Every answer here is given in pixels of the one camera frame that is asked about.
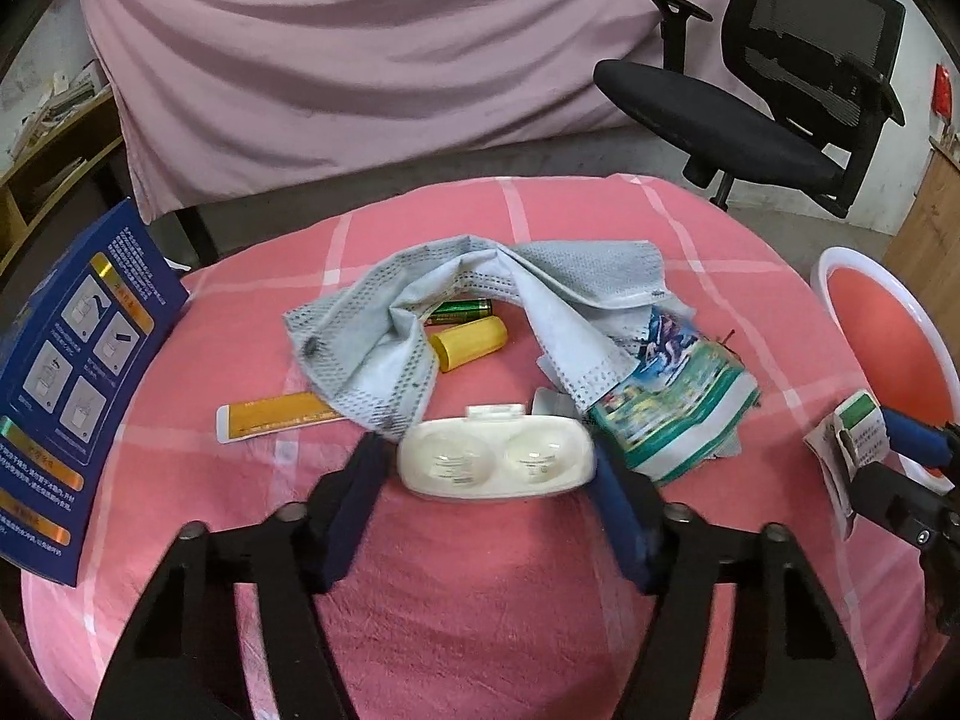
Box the blue printed cardboard box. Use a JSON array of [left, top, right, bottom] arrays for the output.
[[0, 197, 191, 590]]

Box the yellow cylinder cap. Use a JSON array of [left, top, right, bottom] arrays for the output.
[[429, 316, 509, 374]]

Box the red wall poster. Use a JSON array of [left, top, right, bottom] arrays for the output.
[[930, 64, 958, 121]]

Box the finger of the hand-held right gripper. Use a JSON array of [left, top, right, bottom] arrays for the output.
[[849, 461, 960, 565], [881, 405, 960, 470]]

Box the white rimmed red bowl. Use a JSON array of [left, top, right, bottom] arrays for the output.
[[811, 246, 960, 492]]

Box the pink curtain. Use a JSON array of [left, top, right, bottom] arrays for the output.
[[75, 0, 785, 222]]

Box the grey face mask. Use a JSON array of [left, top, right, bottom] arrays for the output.
[[283, 235, 695, 442]]

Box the green battery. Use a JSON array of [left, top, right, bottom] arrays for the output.
[[424, 298, 494, 326]]

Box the silver foil piece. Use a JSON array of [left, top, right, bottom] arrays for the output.
[[531, 387, 582, 421]]

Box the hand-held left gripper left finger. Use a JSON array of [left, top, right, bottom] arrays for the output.
[[90, 431, 395, 720]]

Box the yellow white sachet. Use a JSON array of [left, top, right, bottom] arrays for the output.
[[217, 390, 338, 443]]

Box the pink checked tablecloth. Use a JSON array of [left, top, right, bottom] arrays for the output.
[[21, 174, 946, 720]]

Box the stack of papers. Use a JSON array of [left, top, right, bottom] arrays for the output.
[[0, 60, 113, 140]]

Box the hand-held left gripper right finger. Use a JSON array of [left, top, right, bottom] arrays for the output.
[[589, 427, 878, 720]]

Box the green printed snack wrapper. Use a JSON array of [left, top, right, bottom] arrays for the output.
[[589, 307, 762, 486]]

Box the black office chair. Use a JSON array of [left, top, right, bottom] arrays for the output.
[[592, 0, 908, 221]]

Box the small green white packet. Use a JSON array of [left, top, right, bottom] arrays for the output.
[[802, 388, 890, 541]]

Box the wooden shelf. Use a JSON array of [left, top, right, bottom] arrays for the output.
[[0, 82, 128, 256]]

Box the white contact lens case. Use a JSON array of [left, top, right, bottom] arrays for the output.
[[396, 405, 599, 502]]

